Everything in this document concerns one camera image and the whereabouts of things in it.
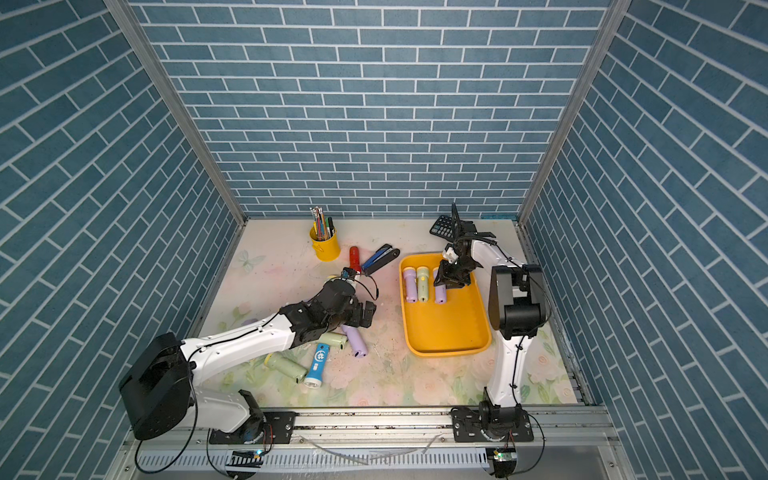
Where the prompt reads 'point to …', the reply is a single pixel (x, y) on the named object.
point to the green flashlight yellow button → (423, 283)
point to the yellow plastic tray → (459, 325)
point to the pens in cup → (323, 228)
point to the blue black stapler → (382, 255)
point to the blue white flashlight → (318, 364)
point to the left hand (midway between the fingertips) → (370, 308)
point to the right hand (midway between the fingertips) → (444, 284)
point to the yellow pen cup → (325, 242)
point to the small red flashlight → (354, 258)
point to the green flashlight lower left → (287, 365)
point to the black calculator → (444, 227)
